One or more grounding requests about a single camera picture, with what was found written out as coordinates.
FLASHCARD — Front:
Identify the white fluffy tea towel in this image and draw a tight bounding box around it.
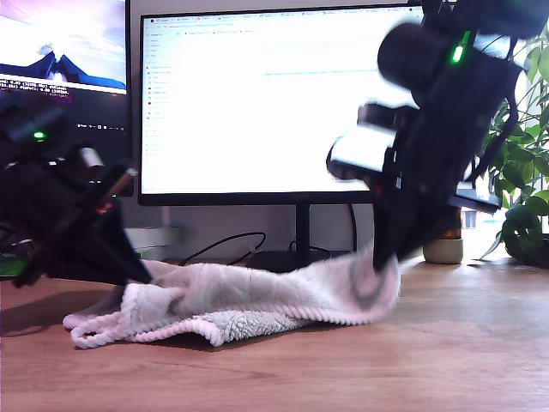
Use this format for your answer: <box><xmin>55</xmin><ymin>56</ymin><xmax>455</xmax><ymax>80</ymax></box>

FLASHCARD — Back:
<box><xmin>63</xmin><ymin>244</ymin><xmax>403</xmax><ymax>349</ymax></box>

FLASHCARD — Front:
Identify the amber glass lamp grey base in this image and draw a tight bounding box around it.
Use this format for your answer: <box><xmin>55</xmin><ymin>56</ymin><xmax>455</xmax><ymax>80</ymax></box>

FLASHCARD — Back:
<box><xmin>422</xmin><ymin>208</ymin><xmax>465</xmax><ymax>264</ymax></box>

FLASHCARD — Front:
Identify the long white box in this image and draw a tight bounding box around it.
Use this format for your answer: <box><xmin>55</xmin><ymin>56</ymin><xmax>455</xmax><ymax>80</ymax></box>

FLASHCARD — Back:
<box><xmin>126</xmin><ymin>226</ymin><xmax>185</xmax><ymax>249</ymax></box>

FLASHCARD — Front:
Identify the green leafy house plant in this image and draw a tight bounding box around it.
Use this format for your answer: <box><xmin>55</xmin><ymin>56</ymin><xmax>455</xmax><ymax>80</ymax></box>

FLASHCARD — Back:
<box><xmin>480</xmin><ymin>25</ymin><xmax>549</xmax><ymax>270</ymax></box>

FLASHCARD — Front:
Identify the large monitor with white screen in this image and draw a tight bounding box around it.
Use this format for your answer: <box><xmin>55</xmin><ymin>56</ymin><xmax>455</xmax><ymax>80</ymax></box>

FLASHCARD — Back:
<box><xmin>137</xmin><ymin>3</ymin><xmax>430</xmax><ymax>276</ymax></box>

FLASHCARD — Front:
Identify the monitor with dark screen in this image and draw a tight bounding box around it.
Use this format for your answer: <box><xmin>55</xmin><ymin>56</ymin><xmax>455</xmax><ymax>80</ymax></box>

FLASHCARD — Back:
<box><xmin>0</xmin><ymin>0</ymin><xmax>136</xmax><ymax>173</ymax></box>

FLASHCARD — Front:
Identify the black monitor cable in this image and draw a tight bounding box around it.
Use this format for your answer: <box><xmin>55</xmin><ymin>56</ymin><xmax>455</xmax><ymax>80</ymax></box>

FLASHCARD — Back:
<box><xmin>347</xmin><ymin>203</ymin><xmax>360</xmax><ymax>254</ymax></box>

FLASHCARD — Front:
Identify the arm grey camera box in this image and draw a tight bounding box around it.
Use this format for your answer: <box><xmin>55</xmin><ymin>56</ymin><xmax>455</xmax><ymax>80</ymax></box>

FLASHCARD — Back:
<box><xmin>76</xmin><ymin>146</ymin><xmax>106</xmax><ymax>168</ymax></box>
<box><xmin>356</xmin><ymin>101</ymin><xmax>415</xmax><ymax>130</ymax></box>

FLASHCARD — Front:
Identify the black usb cable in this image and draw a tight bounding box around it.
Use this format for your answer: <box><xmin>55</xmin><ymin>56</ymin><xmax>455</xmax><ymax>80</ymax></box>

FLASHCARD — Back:
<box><xmin>178</xmin><ymin>232</ymin><xmax>268</xmax><ymax>270</ymax></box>

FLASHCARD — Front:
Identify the arm thick black cable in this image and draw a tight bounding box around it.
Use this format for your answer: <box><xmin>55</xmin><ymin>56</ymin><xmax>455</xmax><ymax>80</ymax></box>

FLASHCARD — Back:
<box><xmin>469</xmin><ymin>92</ymin><xmax>522</xmax><ymax>184</ymax></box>

